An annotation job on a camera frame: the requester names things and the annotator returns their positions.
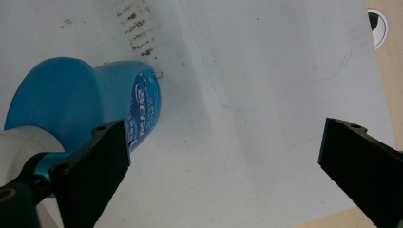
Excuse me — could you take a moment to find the white table cover sheet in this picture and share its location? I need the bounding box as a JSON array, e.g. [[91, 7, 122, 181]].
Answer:
[[0, 0, 397, 228]]

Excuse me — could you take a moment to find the blue bottle with white cap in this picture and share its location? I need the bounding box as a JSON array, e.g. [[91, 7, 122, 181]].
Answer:
[[0, 56, 163, 199]]

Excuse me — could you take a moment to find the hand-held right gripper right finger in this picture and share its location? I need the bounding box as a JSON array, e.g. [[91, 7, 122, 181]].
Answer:
[[317, 117, 403, 228]]

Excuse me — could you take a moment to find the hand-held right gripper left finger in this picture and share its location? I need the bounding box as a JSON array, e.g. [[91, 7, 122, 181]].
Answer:
[[49, 119, 132, 228]]

